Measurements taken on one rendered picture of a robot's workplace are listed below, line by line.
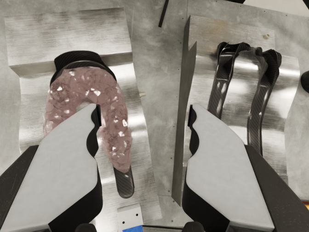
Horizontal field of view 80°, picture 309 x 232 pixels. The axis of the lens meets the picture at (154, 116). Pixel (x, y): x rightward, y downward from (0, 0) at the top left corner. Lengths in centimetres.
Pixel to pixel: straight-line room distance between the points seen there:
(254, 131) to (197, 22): 33
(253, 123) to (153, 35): 38
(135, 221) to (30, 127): 29
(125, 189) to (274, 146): 38
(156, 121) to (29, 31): 36
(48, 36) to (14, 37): 7
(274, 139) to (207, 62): 26
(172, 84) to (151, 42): 14
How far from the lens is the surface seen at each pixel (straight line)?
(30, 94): 50
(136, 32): 61
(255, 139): 53
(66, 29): 50
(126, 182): 46
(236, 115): 50
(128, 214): 45
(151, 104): 53
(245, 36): 64
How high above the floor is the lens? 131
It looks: 77 degrees down
